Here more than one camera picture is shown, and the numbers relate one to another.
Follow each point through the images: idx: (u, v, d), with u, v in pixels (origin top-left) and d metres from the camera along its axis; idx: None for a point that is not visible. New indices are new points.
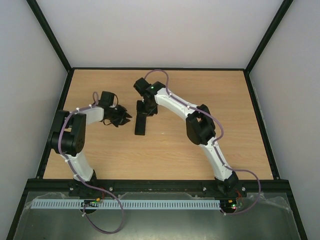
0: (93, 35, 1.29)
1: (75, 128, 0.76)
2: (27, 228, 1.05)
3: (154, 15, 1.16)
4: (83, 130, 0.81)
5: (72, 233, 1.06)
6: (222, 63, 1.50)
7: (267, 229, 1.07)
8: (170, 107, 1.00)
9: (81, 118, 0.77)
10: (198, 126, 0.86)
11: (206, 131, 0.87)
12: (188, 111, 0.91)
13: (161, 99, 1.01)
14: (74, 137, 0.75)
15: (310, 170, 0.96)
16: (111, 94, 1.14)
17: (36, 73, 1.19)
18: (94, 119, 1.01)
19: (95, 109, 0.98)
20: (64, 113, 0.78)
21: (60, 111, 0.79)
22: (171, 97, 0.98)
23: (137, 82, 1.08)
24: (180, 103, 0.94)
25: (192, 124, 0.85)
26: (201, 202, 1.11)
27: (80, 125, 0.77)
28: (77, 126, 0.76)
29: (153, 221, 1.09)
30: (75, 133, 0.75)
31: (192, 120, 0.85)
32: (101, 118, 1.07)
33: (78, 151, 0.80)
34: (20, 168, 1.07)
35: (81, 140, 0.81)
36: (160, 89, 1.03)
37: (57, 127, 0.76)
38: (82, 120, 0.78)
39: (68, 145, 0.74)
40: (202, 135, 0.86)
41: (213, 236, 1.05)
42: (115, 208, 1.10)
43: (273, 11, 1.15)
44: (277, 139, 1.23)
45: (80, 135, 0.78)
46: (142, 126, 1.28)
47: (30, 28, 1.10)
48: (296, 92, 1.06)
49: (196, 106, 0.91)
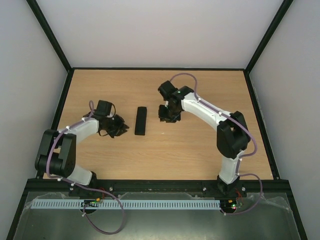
0: (93, 34, 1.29)
1: (64, 151, 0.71)
2: (27, 228, 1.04)
3: (155, 15, 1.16)
4: (73, 150, 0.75)
5: (72, 234, 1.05)
6: (222, 63, 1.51)
7: (266, 229, 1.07)
8: (198, 113, 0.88)
9: (69, 140, 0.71)
10: (231, 137, 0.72)
11: (239, 143, 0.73)
12: (220, 117, 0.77)
13: (188, 104, 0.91)
14: (63, 161, 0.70)
15: (310, 170, 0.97)
16: (108, 104, 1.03)
17: (36, 72, 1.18)
18: (89, 132, 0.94)
19: (88, 123, 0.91)
20: (52, 133, 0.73)
21: (47, 130, 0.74)
22: (200, 102, 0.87)
23: (163, 86, 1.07)
24: (211, 109, 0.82)
25: (224, 134, 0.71)
26: (201, 202, 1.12)
27: (69, 148, 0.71)
28: (66, 148, 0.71)
29: (153, 221, 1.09)
30: (64, 157, 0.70)
31: (225, 129, 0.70)
32: (95, 129, 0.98)
33: (68, 172, 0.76)
34: (20, 168, 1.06)
35: (71, 161, 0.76)
36: (187, 93, 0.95)
37: (45, 149, 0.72)
38: (71, 142, 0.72)
39: (56, 169, 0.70)
40: (234, 147, 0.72)
41: (213, 236, 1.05)
42: (115, 208, 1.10)
43: (273, 12, 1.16)
44: (276, 139, 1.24)
45: (70, 157, 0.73)
46: (142, 126, 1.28)
47: (30, 28, 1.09)
48: (296, 93, 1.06)
49: (230, 113, 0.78)
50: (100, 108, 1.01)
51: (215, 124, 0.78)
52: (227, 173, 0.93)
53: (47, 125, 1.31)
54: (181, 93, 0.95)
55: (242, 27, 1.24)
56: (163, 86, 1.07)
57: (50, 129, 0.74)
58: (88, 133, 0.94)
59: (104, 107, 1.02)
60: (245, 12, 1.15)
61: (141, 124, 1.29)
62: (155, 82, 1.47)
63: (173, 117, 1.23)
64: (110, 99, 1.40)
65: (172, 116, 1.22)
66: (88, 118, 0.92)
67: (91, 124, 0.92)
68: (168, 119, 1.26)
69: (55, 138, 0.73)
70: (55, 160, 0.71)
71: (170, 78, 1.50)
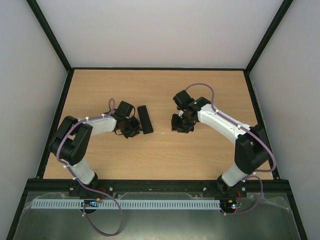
0: (93, 35, 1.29)
1: (78, 139, 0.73)
2: (27, 228, 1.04)
3: (155, 15, 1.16)
4: (86, 141, 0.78)
5: (72, 233, 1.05)
6: (222, 63, 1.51)
7: (266, 229, 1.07)
8: (216, 125, 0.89)
9: (85, 130, 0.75)
10: (251, 151, 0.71)
11: (259, 159, 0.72)
12: (239, 131, 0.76)
13: (205, 116, 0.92)
14: (74, 147, 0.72)
15: (310, 170, 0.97)
16: (129, 106, 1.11)
17: (37, 72, 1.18)
18: (105, 129, 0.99)
19: (107, 120, 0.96)
20: (71, 120, 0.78)
21: (68, 117, 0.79)
22: (217, 114, 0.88)
23: (179, 95, 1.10)
24: (230, 122, 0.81)
25: (243, 148, 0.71)
26: (201, 202, 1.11)
27: (83, 136, 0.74)
28: (80, 137, 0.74)
29: (153, 221, 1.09)
30: (76, 143, 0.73)
31: (244, 144, 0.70)
32: (111, 128, 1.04)
33: (76, 162, 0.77)
34: (20, 168, 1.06)
35: (82, 152, 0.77)
36: (204, 104, 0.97)
37: (61, 133, 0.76)
38: (86, 132, 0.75)
39: (65, 153, 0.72)
40: (253, 163, 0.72)
41: (213, 236, 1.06)
42: (114, 208, 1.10)
43: (273, 12, 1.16)
44: (277, 139, 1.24)
45: (82, 146, 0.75)
46: (147, 124, 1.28)
47: (30, 29, 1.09)
48: (295, 94, 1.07)
49: (249, 127, 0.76)
50: (120, 107, 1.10)
51: (233, 136, 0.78)
52: (234, 177, 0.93)
53: (47, 125, 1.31)
54: (197, 104, 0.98)
55: (242, 27, 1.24)
56: (180, 94, 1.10)
57: (71, 116, 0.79)
58: (104, 130, 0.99)
59: (124, 108, 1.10)
60: (245, 12, 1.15)
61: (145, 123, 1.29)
62: (155, 82, 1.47)
63: (187, 128, 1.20)
64: (110, 99, 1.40)
65: (186, 126, 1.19)
66: (107, 115, 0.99)
67: (108, 122, 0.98)
68: (181, 129, 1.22)
69: (73, 125, 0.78)
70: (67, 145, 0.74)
71: (170, 78, 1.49)
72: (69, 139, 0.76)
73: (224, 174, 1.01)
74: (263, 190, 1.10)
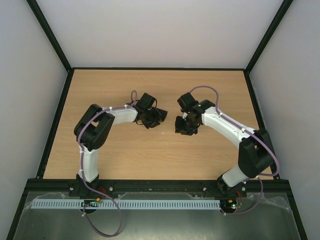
0: (92, 34, 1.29)
1: (101, 127, 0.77)
2: (27, 228, 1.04)
3: (155, 15, 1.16)
4: (107, 130, 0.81)
5: (72, 234, 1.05)
6: (222, 63, 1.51)
7: (266, 229, 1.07)
8: (220, 128, 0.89)
9: (108, 119, 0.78)
10: (255, 155, 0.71)
11: (263, 163, 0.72)
12: (243, 134, 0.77)
13: (209, 118, 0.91)
14: (96, 134, 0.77)
15: (310, 170, 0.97)
16: (151, 98, 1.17)
17: (37, 72, 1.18)
18: (125, 119, 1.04)
19: (129, 110, 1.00)
20: (96, 108, 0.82)
21: (94, 105, 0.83)
22: (221, 117, 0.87)
23: (183, 97, 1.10)
24: (234, 125, 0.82)
25: (247, 151, 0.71)
26: (201, 202, 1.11)
27: (105, 125, 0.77)
28: (103, 125, 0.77)
29: (153, 221, 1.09)
30: (98, 130, 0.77)
31: (248, 147, 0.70)
32: (132, 119, 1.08)
33: (96, 148, 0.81)
34: (20, 168, 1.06)
35: (103, 139, 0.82)
36: (208, 107, 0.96)
37: (86, 119, 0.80)
38: (108, 121, 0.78)
39: (87, 138, 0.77)
40: (258, 166, 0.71)
41: (213, 236, 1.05)
42: (114, 208, 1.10)
43: (273, 12, 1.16)
44: (277, 139, 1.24)
45: (103, 134, 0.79)
46: (160, 111, 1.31)
47: (30, 30, 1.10)
48: (296, 94, 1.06)
49: (253, 131, 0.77)
50: (143, 99, 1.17)
51: (237, 139, 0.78)
52: (234, 177, 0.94)
53: (47, 125, 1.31)
54: (201, 107, 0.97)
55: (242, 28, 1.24)
56: (183, 96, 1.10)
57: (96, 105, 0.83)
58: (125, 120, 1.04)
59: (146, 100, 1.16)
60: (245, 12, 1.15)
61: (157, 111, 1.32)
62: (155, 82, 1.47)
63: (191, 130, 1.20)
64: (110, 99, 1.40)
65: (189, 128, 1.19)
66: (130, 107, 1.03)
67: (129, 113, 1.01)
68: (184, 131, 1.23)
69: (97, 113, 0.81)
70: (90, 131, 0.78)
71: (170, 78, 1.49)
72: (92, 126, 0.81)
73: (224, 175, 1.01)
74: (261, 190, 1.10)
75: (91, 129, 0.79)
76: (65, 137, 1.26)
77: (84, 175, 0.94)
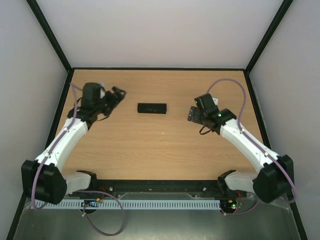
0: (92, 35, 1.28)
1: (49, 182, 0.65)
2: (28, 228, 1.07)
3: (153, 15, 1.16)
4: (60, 177, 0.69)
5: (72, 233, 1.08)
6: (222, 63, 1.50)
7: (265, 229, 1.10)
8: (239, 145, 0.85)
9: (51, 173, 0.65)
10: (275, 183, 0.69)
11: (280, 191, 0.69)
12: (265, 158, 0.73)
13: (230, 133, 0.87)
14: (50, 190, 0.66)
15: (309, 170, 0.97)
16: (93, 89, 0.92)
17: (36, 72, 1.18)
18: (77, 138, 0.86)
19: (72, 126, 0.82)
20: (29, 166, 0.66)
21: (26, 162, 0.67)
22: (243, 134, 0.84)
23: (203, 99, 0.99)
24: (255, 146, 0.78)
25: (268, 178, 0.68)
26: (200, 202, 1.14)
27: (52, 177, 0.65)
28: (49, 179, 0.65)
29: (153, 221, 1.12)
30: (49, 186, 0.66)
31: (269, 174, 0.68)
32: (86, 129, 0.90)
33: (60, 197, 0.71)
34: (20, 168, 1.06)
35: (61, 186, 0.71)
36: (229, 119, 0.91)
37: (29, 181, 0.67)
38: (53, 172, 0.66)
39: (46, 198, 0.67)
40: (275, 195, 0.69)
41: (213, 236, 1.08)
42: (118, 207, 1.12)
43: (273, 12, 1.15)
44: (277, 139, 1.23)
45: (57, 184, 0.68)
46: (159, 107, 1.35)
47: (30, 30, 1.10)
48: (296, 94, 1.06)
49: (276, 155, 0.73)
50: (85, 94, 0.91)
51: (258, 163, 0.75)
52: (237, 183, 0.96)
53: (47, 125, 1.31)
54: (222, 116, 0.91)
55: (242, 28, 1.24)
56: (202, 97, 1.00)
57: (27, 162, 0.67)
58: (78, 137, 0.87)
59: (89, 94, 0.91)
60: (245, 12, 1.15)
61: (156, 106, 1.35)
62: (156, 82, 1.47)
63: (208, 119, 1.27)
64: None
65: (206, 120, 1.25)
66: (72, 124, 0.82)
67: (75, 133, 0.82)
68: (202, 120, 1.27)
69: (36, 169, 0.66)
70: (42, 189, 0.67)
71: (170, 78, 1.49)
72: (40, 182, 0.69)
73: (227, 178, 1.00)
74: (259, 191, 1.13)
75: (42, 188, 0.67)
76: None
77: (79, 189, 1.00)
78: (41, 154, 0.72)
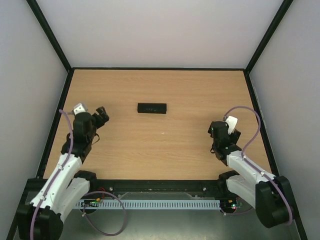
0: (92, 35, 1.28)
1: (44, 226, 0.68)
2: None
3: (154, 15, 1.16)
4: (55, 218, 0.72)
5: (72, 233, 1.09)
6: (222, 63, 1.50)
7: (264, 229, 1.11)
8: (240, 170, 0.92)
9: (46, 216, 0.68)
10: (271, 201, 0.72)
11: (279, 214, 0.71)
12: (261, 178, 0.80)
13: (233, 160, 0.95)
14: (46, 233, 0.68)
15: (309, 170, 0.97)
16: (82, 124, 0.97)
17: (36, 72, 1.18)
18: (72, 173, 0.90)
19: (67, 165, 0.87)
20: (25, 209, 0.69)
21: (21, 206, 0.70)
22: (244, 161, 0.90)
23: (220, 130, 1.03)
24: (254, 168, 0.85)
25: (264, 196, 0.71)
26: (201, 202, 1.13)
27: (46, 222, 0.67)
28: (45, 223, 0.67)
29: (154, 221, 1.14)
30: (45, 230, 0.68)
31: (265, 191, 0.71)
32: (79, 163, 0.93)
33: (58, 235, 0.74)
34: (20, 169, 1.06)
35: (57, 226, 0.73)
36: (234, 150, 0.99)
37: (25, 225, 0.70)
38: (48, 215, 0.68)
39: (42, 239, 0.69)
40: (274, 216, 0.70)
41: (213, 236, 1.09)
42: (119, 207, 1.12)
43: (273, 12, 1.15)
44: (277, 139, 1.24)
45: (53, 226, 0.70)
46: (159, 107, 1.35)
47: (30, 30, 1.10)
48: (296, 94, 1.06)
49: (272, 176, 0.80)
50: (75, 128, 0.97)
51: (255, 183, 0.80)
52: (236, 186, 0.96)
53: (47, 125, 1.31)
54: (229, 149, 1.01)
55: (242, 28, 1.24)
56: (220, 128, 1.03)
57: (22, 205, 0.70)
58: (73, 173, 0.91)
59: (80, 128, 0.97)
60: (246, 12, 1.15)
61: (156, 106, 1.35)
62: (156, 82, 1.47)
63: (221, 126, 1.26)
64: (110, 100, 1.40)
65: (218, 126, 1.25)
66: (66, 162, 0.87)
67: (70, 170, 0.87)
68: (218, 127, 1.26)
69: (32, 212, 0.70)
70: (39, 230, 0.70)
71: (170, 78, 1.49)
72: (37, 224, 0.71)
73: (229, 180, 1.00)
74: None
75: (38, 228, 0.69)
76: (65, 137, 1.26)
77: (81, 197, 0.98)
78: (36, 197, 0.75)
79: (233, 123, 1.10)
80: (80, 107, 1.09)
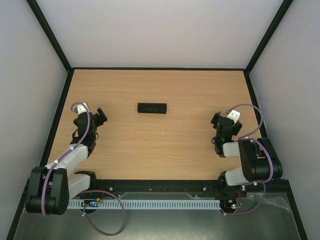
0: (92, 35, 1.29)
1: (57, 188, 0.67)
2: (28, 228, 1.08)
3: (153, 15, 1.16)
4: (66, 185, 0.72)
5: (72, 233, 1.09)
6: (222, 63, 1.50)
7: (264, 229, 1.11)
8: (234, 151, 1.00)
9: (61, 175, 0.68)
10: (251, 153, 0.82)
11: (262, 168, 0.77)
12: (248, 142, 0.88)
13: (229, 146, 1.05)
14: (57, 197, 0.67)
15: (309, 169, 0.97)
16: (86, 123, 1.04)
17: (36, 72, 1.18)
18: (78, 160, 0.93)
19: (77, 149, 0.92)
20: (39, 171, 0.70)
21: (35, 169, 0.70)
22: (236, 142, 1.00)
23: (223, 129, 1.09)
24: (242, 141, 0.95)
25: (244, 147, 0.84)
26: (201, 202, 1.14)
27: (60, 183, 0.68)
28: (58, 184, 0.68)
29: (154, 221, 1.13)
30: (57, 192, 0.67)
31: (245, 143, 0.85)
32: (86, 155, 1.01)
33: (65, 208, 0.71)
34: (20, 168, 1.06)
35: (67, 197, 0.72)
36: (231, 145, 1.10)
37: (35, 189, 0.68)
38: (62, 176, 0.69)
39: (50, 206, 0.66)
40: (256, 168, 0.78)
41: (213, 236, 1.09)
42: (119, 207, 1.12)
43: (273, 12, 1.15)
44: (276, 139, 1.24)
45: (64, 193, 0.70)
46: (159, 106, 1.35)
47: (30, 31, 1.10)
48: (296, 93, 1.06)
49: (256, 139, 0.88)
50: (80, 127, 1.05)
51: None
52: (236, 178, 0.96)
53: (47, 125, 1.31)
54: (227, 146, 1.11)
55: (242, 28, 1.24)
56: (225, 126, 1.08)
57: (37, 167, 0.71)
58: (78, 162, 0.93)
59: (84, 126, 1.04)
60: (246, 13, 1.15)
61: (156, 106, 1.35)
62: (156, 82, 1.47)
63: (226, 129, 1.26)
64: (110, 100, 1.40)
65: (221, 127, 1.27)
66: (77, 146, 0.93)
67: (78, 153, 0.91)
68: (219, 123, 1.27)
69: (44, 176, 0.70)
70: (49, 196, 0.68)
71: (170, 78, 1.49)
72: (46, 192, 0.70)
73: (227, 173, 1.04)
74: (266, 189, 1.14)
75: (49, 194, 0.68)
76: (65, 137, 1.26)
77: (81, 190, 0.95)
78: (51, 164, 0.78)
79: (236, 118, 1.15)
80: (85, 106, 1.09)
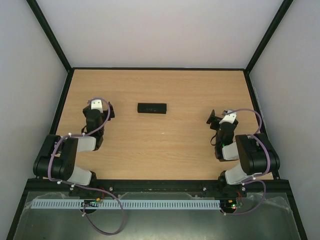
0: (91, 35, 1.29)
1: (65, 155, 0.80)
2: (27, 228, 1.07)
3: (152, 15, 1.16)
4: (72, 157, 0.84)
5: (72, 233, 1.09)
6: (222, 63, 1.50)
7: (265, 229, 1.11)
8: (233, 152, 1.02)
9: (70, 143, 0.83)
10: (248, 146, 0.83)
11: (260, 161, 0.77)
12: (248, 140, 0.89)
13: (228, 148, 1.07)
14: (63, 163, 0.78)
15: (309, 169, 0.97)
16: (95, 121, 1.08)
17: (36, 72, 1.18)
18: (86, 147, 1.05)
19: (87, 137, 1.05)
20: (53, 138, 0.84)
21: (50, 135, 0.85)
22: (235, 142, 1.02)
23: (225, 135, 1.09)
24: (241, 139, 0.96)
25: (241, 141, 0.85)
26: (201, 202, 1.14)
27: (68, 151, 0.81)
28: (67, 151, 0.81)
29: (153, 220, 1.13)
30: (64, 159, 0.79)
31: (242, 137, 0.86)
32: (93, 147, 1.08)
33: (67, 177, 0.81)
34: (21, 168, 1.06)
35: (70, 167, 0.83)
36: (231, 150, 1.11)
37: (45, 152, 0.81)
38: (72, 145, 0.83)
39: (55, 171, 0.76)
40: (254, 160, 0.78)
41: (213, 236, 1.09)
42: (118, 208, 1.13)
43: (273, 13, 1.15)
44: (276, 139, 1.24)
45: (69, 162, 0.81)
46: (159, 106, 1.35)
47: (30, 30, 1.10)
48: (296, 93, 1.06)
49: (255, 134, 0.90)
50: (89, 125, 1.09)
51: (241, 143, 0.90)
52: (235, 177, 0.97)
53: (47, 125, 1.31)
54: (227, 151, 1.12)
55: (242, 28, 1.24)
56: (227, 133, 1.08)
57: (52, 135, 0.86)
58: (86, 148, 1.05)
59: (93, 124, 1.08)
60: (246, 13, 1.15)
61: (156, 106, 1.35)
62: (156, 82, 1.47)
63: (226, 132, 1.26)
64: (110, 100, 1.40)
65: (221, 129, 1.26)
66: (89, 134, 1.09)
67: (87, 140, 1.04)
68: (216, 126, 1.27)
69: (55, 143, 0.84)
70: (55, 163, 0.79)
71: (170, 78, 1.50)
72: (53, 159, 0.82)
73: (227, 173, 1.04)
74: (266, 189, 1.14)
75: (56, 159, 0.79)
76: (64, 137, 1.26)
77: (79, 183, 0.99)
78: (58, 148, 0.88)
79: (233, 118, 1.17)
80: (99, 102, 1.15)
